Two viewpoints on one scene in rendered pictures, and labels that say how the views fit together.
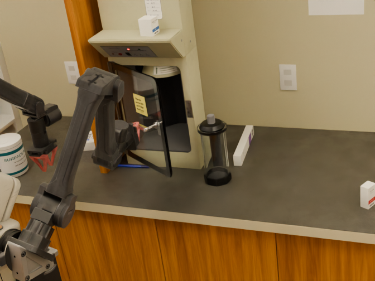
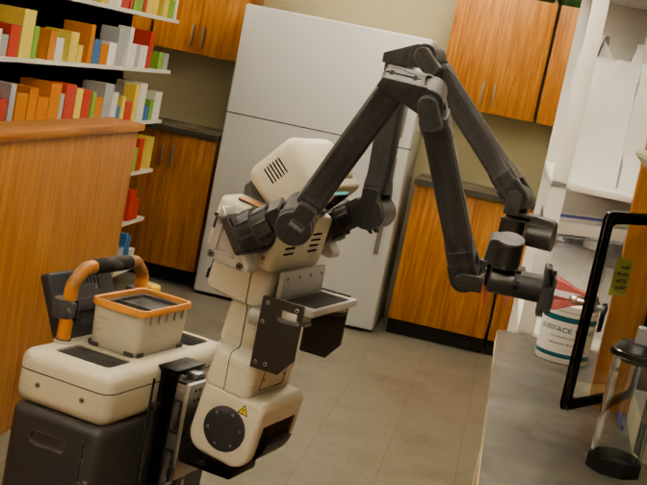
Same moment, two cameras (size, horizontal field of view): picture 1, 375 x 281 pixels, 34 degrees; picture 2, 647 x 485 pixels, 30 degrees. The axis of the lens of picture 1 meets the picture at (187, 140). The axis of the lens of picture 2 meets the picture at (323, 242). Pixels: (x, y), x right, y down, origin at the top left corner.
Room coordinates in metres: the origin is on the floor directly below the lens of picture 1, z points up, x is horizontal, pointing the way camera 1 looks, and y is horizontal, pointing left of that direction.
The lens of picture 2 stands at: (0.85, -1.97, 1.56)
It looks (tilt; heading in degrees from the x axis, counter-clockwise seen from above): 8 degrees down; 73
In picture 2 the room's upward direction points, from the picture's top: 11 degrees clockwise
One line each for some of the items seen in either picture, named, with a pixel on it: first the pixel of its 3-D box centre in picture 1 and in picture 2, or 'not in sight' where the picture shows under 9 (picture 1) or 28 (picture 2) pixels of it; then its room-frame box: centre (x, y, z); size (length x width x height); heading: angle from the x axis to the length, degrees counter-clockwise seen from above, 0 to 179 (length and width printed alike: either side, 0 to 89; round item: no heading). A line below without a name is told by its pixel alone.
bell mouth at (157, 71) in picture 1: (163, 62); not in sight; (2.27, 0.05, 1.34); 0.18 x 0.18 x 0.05
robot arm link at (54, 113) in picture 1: (42, 111); (531, 219); (2.05, 0.50, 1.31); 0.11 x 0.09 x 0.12; 142
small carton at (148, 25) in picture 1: (148, 25); not in sight; (2.11, 0.08, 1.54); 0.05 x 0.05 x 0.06; 61
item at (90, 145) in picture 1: (96, 140); not in sight; (2.48, 0.40, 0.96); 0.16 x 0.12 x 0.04; 84
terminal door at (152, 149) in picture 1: (140, 119); (618, 309); (2.12, 0.16, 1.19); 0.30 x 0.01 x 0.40; 35
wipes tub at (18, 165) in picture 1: (9, 155); (565, 330); (2.33, 0.74, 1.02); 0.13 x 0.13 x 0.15
